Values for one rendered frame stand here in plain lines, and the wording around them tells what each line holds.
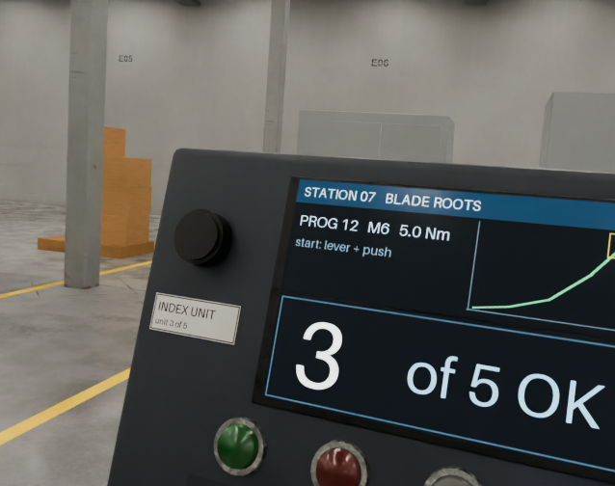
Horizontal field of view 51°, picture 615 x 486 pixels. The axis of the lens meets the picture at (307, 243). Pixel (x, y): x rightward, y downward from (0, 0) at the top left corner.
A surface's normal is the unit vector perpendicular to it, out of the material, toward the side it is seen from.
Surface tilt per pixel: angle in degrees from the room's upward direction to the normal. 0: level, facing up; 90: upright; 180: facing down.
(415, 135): 90
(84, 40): 90
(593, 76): 90
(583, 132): 90
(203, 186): 75
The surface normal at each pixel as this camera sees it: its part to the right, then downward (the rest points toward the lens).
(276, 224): -0.36, -0.18
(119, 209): -0.25, 0.10
